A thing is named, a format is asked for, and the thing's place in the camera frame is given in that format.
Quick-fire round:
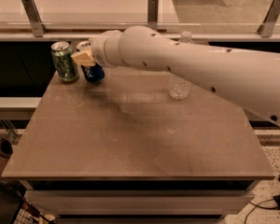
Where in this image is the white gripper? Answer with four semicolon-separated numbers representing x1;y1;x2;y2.
71;30;121;67

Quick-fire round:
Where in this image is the blue pepsi can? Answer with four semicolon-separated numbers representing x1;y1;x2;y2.
76;40;105;84

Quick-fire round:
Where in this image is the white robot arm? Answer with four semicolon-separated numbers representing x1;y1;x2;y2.
72;26;280;126

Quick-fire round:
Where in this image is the green soda can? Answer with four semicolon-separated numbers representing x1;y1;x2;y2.
51;41;79;82

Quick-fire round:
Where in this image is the clear plastic water bottle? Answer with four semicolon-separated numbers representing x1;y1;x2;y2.
168;32;192;100

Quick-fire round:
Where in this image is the brown cylindrical object at left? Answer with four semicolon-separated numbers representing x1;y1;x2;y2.
0;137;14;179

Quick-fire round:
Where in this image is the dark bin at lower left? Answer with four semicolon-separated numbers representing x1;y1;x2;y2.
0;175;50;224

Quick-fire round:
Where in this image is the left metal railing bracket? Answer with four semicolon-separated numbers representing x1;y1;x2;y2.
21;0;46;37

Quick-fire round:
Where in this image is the metal railing bracket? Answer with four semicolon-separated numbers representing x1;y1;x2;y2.
257;0;280;38
147;0;159;31
21;0;46;37

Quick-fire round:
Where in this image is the middle metal railing bracket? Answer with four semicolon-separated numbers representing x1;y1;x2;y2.
147;0;159;31

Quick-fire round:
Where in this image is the right metal railing bracket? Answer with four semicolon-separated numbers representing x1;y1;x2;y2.
257;0;280;38

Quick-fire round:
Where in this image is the black power adapter with cable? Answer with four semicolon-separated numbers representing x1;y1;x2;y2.
243;170;280;224

